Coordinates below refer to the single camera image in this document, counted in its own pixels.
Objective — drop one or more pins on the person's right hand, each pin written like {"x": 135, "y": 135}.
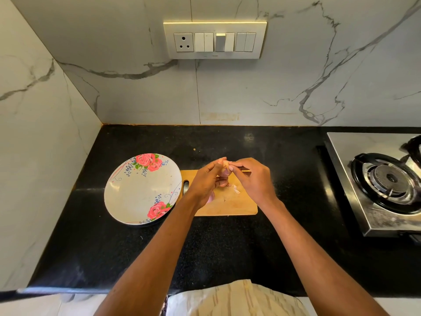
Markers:
{"x": 256, "y": 186}

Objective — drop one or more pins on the person's left hand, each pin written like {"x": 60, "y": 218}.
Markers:
{"x": 202, "y": 186}

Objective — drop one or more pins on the small pink onion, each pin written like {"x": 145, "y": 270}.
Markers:
{"x": 225, "y": 174}

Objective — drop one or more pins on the person's right forearm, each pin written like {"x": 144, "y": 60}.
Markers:
{"x": 312, "y": 266}

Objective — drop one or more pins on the person's left forearm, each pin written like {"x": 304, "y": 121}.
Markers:
{"x": 151, "y": 266}

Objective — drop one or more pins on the wooden cutting board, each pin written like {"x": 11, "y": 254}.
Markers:
{"x": 230, "y": 204}

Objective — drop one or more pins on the black stone countertop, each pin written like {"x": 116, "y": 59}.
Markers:
{"x": 289, "y": 151}

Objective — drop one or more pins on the white floral plate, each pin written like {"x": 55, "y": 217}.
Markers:
{"x": 139, "y": 191}

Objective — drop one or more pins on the stainless steel gas stove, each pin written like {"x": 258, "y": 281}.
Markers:
{"x": 339, "y": 148}

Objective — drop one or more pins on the beige striped garment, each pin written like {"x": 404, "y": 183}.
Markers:
{"x": 240, "y": 302}

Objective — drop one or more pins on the black stove burner grate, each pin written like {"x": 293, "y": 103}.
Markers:
{"x": 387, "y": 182}
{"x": 414, "y": 150}

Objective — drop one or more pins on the grey slipper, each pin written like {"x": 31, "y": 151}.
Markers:
{"x": 66, "y": 298}
{"x": 83, "y": 297}

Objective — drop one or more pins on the white wall switch panel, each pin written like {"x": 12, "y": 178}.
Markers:
{"x": 214, "y": 41}

